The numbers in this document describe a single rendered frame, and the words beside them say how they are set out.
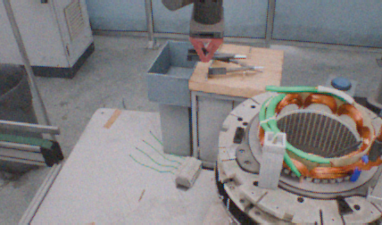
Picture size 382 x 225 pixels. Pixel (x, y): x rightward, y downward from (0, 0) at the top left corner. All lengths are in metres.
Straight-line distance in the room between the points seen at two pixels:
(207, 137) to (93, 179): 0.33
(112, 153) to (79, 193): 0.16
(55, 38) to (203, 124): 2.05
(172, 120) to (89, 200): 0.30
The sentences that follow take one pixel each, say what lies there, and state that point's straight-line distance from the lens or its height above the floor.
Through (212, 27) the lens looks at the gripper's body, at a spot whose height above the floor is 1.21.
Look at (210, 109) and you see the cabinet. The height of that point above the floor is 0.99.
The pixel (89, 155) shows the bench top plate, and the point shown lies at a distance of 1.07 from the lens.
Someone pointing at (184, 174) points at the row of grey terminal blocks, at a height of 0.82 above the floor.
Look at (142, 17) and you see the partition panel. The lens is 3.12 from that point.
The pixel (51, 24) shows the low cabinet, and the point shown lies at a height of 0.48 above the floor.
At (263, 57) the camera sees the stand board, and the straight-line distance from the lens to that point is 0.89.
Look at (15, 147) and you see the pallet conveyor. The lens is 1.25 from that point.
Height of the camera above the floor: 1.51
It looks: 39 degrees down
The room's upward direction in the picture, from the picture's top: 3 degrees counter-clockwise
